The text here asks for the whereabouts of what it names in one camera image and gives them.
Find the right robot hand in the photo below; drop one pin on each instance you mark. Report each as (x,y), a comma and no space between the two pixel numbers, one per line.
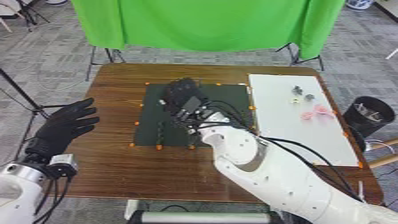
(179,91)

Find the black tripod stand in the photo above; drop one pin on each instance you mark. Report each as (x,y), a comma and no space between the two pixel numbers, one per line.
(19,93)

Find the dark mat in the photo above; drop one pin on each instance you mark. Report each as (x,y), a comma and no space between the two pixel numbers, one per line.
(224,100)

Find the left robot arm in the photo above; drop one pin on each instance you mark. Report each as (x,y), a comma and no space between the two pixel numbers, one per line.
(19,190)

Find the pale grey bar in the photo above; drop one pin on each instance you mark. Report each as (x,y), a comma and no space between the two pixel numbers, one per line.
(200,217)

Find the blue flower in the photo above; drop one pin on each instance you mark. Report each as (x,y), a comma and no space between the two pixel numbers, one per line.
(309,97)
(296,89)

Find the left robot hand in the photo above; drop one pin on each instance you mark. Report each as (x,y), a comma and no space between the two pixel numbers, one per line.
(62,126)

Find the pink flower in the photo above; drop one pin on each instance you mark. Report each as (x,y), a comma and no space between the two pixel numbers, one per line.
(321,109)
(305,115)

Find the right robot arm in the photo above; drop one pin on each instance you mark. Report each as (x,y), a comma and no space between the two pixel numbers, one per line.
(277,173)

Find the yellow flower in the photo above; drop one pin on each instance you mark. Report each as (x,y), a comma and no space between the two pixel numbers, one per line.
(293,100)

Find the black bin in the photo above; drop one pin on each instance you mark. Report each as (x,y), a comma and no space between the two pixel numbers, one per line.
(366,116)

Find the white sheet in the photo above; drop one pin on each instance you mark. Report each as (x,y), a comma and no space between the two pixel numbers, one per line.
(295,126)

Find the black cloth stand leg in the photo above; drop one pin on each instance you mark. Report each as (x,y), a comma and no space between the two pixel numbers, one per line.
(108,55)
(293,56)

